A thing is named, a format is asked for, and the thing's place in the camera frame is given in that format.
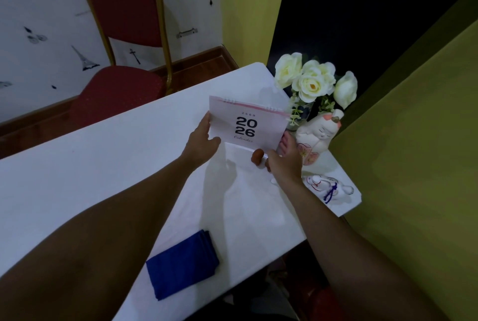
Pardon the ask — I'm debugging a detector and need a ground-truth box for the white desk calendar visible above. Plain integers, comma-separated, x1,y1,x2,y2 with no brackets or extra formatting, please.
208,95,292,153

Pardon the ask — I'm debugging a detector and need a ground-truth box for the person's right hand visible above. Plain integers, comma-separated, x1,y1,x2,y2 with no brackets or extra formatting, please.
265,130,304,185

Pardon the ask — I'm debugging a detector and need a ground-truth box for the person's right forearm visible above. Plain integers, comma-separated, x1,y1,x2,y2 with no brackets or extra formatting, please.
285,177,449,321

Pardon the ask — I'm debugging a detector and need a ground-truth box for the person's left forearm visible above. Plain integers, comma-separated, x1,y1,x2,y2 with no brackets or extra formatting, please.
0,156,197,321

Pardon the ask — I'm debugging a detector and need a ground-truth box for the white cat figurine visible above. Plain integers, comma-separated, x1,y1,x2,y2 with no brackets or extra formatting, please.
295,108,345,167

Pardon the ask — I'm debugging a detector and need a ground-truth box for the red chair with gold frame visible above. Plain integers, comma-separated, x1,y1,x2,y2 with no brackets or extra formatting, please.
71,0,174,127

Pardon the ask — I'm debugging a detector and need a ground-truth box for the white rabbit figurine blue cord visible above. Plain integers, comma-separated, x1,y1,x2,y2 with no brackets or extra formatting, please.
303,174,355,206

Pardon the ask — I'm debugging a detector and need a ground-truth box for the person's left hand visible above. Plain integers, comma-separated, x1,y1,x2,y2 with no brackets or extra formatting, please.
181,110,222,170

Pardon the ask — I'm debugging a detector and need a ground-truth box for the blue cloth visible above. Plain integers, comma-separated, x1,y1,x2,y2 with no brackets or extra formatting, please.
145,229,220,302

